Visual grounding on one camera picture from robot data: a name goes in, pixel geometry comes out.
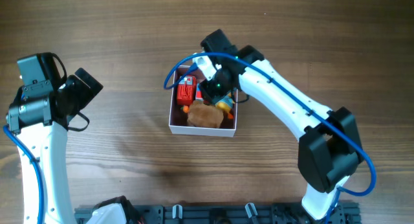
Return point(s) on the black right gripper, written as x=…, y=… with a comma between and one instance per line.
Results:
x=208, y=94

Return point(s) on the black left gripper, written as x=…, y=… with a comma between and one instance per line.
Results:
x=87, y=93

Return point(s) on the orange duck toy blue hat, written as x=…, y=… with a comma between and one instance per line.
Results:
x=226, y=105

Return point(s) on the multicoloured puzzle cube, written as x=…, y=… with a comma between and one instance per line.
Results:
x=198, y=94

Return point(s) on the red toy truck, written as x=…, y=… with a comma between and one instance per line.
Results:
x=186, y=90

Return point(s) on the brown plush capybara toy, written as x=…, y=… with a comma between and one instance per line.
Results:
x=201, y=115

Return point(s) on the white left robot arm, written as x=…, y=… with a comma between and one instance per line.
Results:
x=38, y=124

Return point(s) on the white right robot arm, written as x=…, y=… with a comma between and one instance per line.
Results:
x=329, y=144

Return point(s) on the white box pink interior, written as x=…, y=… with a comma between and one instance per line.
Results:
x=178, y=122

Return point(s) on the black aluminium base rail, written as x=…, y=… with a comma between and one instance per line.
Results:
x=344, y=213

